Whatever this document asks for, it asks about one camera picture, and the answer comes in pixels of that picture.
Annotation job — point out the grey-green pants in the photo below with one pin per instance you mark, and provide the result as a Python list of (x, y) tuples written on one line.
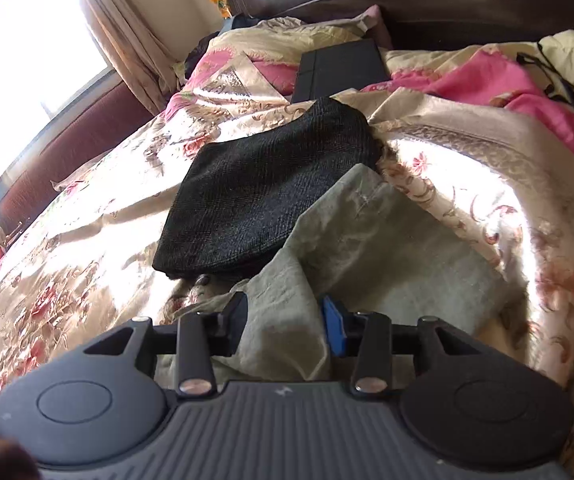
[(367, 240)]

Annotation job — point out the pink pillow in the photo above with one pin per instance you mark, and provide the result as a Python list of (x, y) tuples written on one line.
[(374, 22)]

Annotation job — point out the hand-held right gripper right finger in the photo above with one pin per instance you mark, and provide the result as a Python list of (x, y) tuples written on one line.
[(331, 327)]

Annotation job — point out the beige patterned curtain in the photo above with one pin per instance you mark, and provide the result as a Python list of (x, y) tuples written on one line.
[(122, 35)]

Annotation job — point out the dark wooden headboard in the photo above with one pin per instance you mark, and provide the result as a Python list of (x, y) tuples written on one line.
[(442, 5)]

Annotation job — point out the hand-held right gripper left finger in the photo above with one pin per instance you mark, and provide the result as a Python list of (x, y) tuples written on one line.
[(237, 322)]

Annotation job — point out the window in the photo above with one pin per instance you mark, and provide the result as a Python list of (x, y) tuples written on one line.
[(27, 50)]

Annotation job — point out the flat black box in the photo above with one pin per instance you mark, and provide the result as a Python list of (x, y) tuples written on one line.
[(339, 67)]

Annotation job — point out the black checked folded pants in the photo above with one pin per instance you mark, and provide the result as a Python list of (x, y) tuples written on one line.
[(267, 185)]

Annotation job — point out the floral satin bedspread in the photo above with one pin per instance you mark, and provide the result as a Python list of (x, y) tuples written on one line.
[(82, 240)]

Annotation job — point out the maroon padded bench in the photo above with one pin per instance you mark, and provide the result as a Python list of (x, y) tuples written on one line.
[(77, 140)]

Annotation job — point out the orange packet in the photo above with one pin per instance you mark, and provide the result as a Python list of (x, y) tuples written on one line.
[(219, 4)]

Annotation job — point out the pink floral quilt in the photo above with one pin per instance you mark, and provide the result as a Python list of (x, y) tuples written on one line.
[(482, 75)]

